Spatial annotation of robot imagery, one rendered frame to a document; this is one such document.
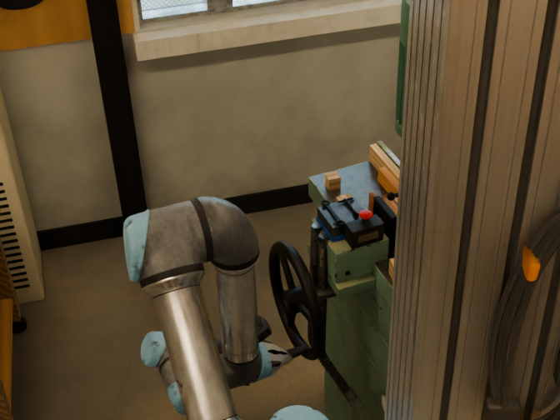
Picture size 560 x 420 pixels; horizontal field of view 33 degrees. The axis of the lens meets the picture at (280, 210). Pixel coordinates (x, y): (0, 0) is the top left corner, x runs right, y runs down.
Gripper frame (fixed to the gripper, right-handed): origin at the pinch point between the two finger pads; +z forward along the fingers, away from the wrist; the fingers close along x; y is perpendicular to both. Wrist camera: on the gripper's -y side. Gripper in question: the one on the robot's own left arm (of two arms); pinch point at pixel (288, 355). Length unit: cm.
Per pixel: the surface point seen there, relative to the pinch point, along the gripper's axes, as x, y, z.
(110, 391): -71, 84, 7
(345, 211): -15.1, -31.6, 5.3
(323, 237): -11.6, -25.8, 0.7
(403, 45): -13, -73, -6
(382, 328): 0.1, -11.2, 20.8
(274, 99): -142, 0, 57
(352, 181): -37, -28, 21
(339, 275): -6.0, -20.0, 5.8
